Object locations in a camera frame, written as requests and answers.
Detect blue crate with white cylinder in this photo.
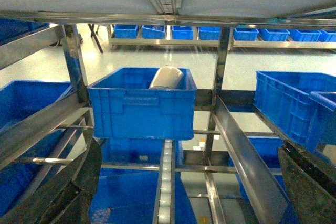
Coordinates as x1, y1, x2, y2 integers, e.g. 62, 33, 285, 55
87, 68, 197, 141

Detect background steel shelf rack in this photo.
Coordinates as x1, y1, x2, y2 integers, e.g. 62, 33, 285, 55
107, 24, 336, 51

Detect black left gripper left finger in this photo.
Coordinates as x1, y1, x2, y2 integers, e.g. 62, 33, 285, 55
1, 138, 102, 223

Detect blue bin on rollers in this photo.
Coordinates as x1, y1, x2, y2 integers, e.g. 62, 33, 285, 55
254, 71, 335, 152

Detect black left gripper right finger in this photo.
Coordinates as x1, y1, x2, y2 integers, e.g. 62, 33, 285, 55
278, 140, 335, 223

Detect white cylinder container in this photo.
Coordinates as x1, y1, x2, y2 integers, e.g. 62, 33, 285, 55
149, 66, 184, 90

